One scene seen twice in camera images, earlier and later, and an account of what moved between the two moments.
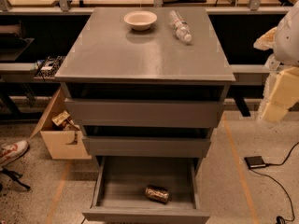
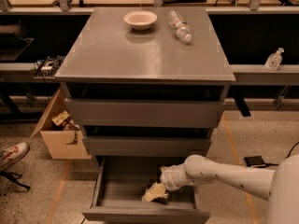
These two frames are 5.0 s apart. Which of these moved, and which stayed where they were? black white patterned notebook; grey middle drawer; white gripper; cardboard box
Moved: white gripper
Stayed: cardboard box; grey middle drawer; black white patterned notebook
